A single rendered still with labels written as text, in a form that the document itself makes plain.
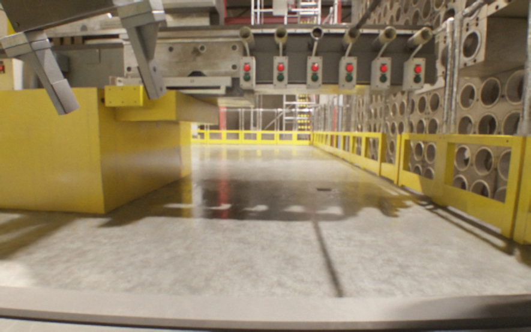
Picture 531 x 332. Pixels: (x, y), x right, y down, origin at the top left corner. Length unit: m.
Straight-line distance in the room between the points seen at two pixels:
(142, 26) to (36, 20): 0.11
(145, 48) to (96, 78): 1.62
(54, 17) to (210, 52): 1.31
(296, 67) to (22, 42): 1.29
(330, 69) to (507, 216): 1.02
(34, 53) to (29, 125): 1.26
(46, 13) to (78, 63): 1.66
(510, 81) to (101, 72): 2.86
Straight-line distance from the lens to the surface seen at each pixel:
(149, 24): 0.34
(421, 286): 0.85
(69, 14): 0.37
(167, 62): 1.72
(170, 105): 1.41
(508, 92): 2.75
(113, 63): 1.92
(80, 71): 2.03
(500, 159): 2.73
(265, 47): 1.61
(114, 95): 1.40
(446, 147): 1.73
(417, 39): 1.59
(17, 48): 0.44
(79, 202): 1.55
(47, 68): 0.44
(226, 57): 1.63
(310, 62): 1.47
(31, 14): 0.40
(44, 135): 1.62
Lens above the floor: 0.39
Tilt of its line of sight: 7 degrees down
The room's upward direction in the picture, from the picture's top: 1 degrees clockwise
